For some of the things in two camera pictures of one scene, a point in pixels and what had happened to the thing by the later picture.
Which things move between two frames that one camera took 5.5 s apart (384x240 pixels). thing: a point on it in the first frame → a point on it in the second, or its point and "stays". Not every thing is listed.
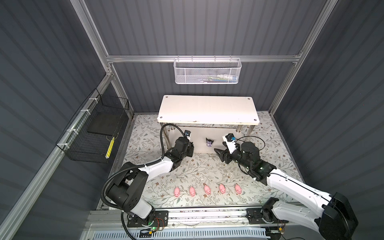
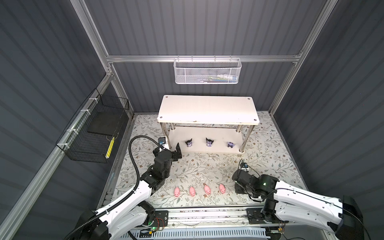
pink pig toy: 222,188 stays
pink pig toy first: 177,192 stays
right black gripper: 223,154 → 236,189
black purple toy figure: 209,142 stays
